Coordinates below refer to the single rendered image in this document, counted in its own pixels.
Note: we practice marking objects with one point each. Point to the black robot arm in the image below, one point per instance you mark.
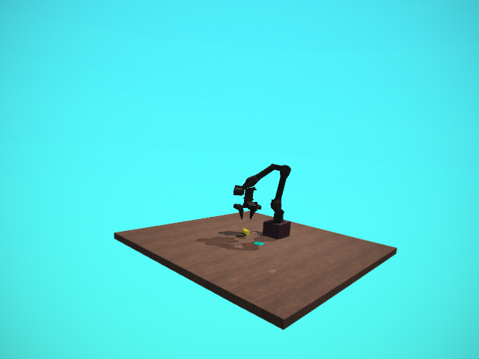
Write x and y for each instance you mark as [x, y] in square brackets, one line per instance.
[276, 203]

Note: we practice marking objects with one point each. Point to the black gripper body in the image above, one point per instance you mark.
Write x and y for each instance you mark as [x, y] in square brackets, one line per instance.
[239, 206]

